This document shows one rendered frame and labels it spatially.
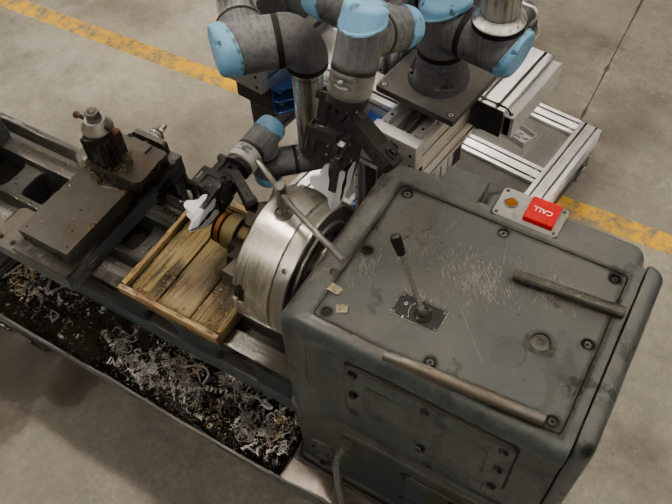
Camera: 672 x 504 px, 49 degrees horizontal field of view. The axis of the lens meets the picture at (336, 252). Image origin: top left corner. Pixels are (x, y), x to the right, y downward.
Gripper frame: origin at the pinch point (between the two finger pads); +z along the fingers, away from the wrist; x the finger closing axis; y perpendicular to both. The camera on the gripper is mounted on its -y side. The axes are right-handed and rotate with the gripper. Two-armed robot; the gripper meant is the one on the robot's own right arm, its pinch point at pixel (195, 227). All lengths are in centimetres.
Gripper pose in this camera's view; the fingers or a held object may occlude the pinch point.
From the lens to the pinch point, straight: 171.3
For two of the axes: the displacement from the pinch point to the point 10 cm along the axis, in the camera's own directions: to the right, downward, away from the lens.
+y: -8.5, -4.2, 3.0
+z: -5.2, 7.3, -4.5
